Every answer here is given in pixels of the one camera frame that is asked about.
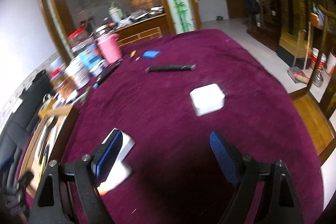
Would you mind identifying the white tube orange cap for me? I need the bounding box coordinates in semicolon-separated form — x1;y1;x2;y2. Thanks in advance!
97;160;132;196

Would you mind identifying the large white charger plug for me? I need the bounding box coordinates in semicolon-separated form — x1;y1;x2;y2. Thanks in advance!
101;128;135;162

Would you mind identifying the small white cube charger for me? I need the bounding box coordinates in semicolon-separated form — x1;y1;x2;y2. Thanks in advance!
190;83;226;117

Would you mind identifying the cardboard tray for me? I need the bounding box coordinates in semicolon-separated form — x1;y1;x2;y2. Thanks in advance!
19;105;80;198

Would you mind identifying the green lighter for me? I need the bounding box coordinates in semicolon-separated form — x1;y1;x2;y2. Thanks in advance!
80;86;92;104

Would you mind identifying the yellow packing tape roll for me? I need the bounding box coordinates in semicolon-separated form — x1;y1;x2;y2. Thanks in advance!
38;98;55;119

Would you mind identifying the brown jar red lid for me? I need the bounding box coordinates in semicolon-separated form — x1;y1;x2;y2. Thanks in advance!
49;68;78;100

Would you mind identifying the black markers pair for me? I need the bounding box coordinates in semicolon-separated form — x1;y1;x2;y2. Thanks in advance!
93;60;122;89

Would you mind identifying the purple velvet tablecloth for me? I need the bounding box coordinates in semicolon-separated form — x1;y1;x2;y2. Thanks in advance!
15;28;325;224

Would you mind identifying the white supplement jar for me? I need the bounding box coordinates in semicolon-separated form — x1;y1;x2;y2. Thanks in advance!
64;56;90;89

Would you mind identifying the black leather sofa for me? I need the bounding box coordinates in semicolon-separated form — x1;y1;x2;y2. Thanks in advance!
1;70;55;188

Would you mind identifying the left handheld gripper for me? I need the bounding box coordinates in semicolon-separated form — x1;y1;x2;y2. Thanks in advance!
1;170;34;223

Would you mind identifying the wooden chair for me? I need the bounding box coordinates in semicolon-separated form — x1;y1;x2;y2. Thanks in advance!
289;5;335;164

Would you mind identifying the long black stick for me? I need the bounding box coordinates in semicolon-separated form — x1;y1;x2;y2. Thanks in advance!
145;64;196;73

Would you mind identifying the small yellow-black screwdriver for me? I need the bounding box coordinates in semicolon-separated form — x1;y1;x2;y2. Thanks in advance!
129;50;137;63

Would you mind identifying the pink knit-covered bottle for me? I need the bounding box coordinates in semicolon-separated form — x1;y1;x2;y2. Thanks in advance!
97;32;122;64

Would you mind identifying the blue lighter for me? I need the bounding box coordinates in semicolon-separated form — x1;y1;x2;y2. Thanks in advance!
142;51;161;59

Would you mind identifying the clear jar red lid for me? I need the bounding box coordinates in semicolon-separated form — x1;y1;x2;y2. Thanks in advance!
68;27;89;55

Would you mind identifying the white green cup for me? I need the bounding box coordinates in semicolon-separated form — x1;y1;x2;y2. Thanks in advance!
109;2;123;23

